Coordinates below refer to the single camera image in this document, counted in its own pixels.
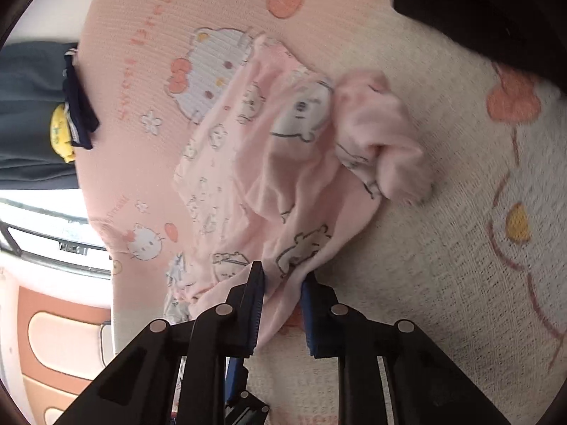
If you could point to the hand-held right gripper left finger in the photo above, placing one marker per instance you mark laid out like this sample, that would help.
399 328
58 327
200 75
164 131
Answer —
257 301

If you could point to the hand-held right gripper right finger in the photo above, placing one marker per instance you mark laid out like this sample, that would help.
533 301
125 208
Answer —
310 318

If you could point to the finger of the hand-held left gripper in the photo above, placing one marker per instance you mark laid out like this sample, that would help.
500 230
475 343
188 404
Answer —
235 376

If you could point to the pink bear-print pajama pants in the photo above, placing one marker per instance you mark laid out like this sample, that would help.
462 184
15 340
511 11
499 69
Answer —
288 186

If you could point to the white bear-print pajama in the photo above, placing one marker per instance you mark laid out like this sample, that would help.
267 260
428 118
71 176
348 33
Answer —
175 283

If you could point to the pink cat-print blanket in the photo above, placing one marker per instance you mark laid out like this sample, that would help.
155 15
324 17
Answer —
443 252

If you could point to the glass balcony door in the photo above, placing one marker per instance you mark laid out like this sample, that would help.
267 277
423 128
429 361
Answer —
44 239

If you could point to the yellow sponge plush toy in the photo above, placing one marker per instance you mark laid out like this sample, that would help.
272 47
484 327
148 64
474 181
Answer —
60 135

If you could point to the navy white-striped shorts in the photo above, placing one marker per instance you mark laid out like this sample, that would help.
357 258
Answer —
79 97

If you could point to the dark grey hanging garment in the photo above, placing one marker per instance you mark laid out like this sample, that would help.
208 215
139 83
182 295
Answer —
31 97

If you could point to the black garment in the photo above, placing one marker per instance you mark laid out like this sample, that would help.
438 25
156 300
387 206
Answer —
487 9

